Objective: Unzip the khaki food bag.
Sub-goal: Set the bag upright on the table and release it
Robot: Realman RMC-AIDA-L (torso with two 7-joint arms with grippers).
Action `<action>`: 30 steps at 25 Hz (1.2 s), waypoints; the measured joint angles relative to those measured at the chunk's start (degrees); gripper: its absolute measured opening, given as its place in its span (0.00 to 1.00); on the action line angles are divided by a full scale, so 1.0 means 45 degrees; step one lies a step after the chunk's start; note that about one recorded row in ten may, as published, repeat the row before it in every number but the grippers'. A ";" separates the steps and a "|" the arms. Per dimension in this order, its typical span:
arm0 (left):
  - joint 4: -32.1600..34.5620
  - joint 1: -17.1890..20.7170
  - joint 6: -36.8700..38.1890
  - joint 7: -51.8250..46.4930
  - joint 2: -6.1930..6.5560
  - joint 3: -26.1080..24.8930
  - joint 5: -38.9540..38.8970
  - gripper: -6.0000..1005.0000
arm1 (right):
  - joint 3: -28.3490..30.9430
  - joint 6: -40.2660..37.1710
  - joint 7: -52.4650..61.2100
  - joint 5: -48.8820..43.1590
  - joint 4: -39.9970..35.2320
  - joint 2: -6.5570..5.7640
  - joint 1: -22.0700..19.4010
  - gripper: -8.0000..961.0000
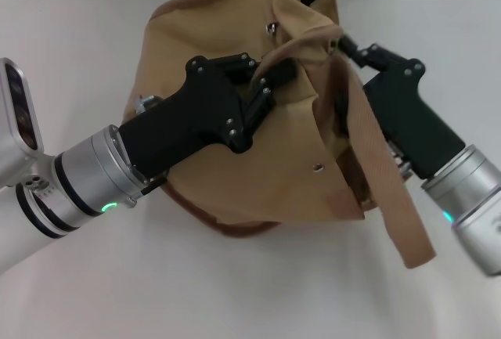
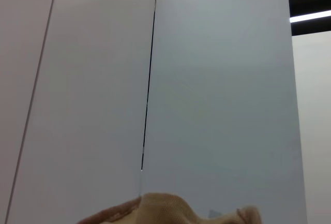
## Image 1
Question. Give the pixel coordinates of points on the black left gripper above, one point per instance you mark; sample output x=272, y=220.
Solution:
x=195, y=116

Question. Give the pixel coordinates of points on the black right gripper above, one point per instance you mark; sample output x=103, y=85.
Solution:
x=407, y=112

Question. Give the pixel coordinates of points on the khaki canvas food bag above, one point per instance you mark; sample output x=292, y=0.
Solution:
x=215, y=33

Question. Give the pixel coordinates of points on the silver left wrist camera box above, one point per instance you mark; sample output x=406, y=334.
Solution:
x=17, y=120

